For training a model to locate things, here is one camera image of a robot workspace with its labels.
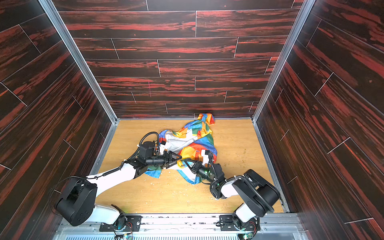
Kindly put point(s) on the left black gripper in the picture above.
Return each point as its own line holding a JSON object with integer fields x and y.
{"x": 166, "y": 160}

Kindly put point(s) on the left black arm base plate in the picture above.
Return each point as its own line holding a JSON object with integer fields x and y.
{"x": 123, "y": 224}

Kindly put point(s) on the aluminium front rail frame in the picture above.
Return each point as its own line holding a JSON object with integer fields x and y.
{"x": 189, "y": 227}

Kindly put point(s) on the multicoloured patchwork jacket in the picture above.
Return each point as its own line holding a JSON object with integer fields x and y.
{"x": 189, "y": 142}

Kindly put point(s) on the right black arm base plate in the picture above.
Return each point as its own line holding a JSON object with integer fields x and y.
{"x": 231, "y": 223}

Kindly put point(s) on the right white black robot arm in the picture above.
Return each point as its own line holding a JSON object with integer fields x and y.
{"x": 258, "y": 195}

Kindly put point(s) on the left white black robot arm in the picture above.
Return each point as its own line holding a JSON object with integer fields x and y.
{"x": 77, "y": 202}

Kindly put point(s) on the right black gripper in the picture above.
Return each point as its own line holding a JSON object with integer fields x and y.
{"x": 196, "y": 167}

